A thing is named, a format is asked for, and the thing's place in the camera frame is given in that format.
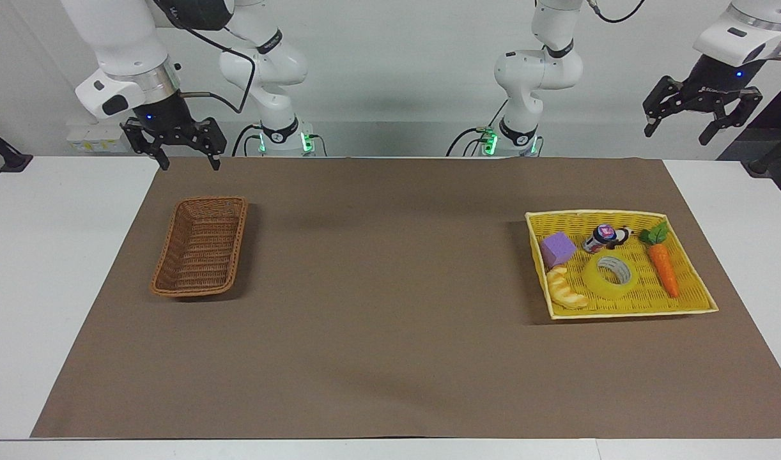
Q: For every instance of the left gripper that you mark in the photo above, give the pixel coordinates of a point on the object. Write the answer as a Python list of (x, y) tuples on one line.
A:
[(716, 80)]

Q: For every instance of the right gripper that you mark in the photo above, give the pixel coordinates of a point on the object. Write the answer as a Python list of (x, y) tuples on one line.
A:
[(167, 114)]

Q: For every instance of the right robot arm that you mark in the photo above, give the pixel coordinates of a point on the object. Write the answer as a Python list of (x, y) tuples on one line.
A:
[(128, 45)]

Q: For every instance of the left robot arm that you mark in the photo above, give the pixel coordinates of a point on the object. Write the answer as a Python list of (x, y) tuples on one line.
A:
[(544, 64)]

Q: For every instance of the brown wicker basket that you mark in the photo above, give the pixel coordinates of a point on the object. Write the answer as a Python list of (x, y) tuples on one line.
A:
[(202, 246)]

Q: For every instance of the yellow woven basket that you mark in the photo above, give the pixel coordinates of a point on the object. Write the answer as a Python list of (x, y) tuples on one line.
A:
[(646, 294)]

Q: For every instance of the yellow tape roll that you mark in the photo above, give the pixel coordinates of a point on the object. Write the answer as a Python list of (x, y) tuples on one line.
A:
[(604, 281)]

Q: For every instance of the white power strip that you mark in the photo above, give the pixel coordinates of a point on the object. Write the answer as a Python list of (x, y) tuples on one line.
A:
[(93, 137)]

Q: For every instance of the black stand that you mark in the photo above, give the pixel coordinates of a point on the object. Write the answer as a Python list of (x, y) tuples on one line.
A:
[(4, 153), (774, 147)]

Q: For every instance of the toy carrot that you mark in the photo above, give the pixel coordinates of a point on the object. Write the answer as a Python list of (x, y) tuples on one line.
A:
[(662, 259)]

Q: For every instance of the small can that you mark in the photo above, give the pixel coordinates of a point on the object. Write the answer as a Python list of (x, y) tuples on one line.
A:
[(601, 238)]

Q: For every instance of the purple cube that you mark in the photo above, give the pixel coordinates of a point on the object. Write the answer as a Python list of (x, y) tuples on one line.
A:
[(558, 248)]

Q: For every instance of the toy bread loaf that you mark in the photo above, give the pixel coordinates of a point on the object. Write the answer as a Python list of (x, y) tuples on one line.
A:
[(566, 291)]

